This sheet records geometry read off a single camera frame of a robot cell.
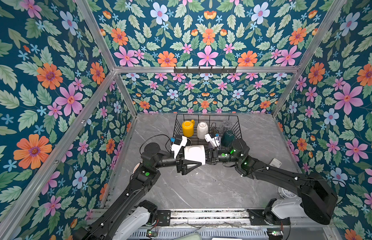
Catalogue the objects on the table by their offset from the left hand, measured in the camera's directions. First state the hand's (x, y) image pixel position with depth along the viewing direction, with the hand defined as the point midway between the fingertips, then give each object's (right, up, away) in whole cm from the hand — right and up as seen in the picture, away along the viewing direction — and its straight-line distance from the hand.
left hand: (200, 158), depth 59 cm
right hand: (-2, -1, +4) cm, 4 cm away
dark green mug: (+18, +6, +32) cm, 37 cm away
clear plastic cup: (+19, +14, +42) cm, 48 cm away
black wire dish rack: (+13, +17, +57) cm, 61 cm away
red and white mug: (-2, +2, -2) cm, 3 cm away
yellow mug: (-7, +12, +39) cm, 41 cm away
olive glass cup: (+10, +9, +45) cm, 47 cm away
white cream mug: (+2, +11, +37) cm, 38 cm away
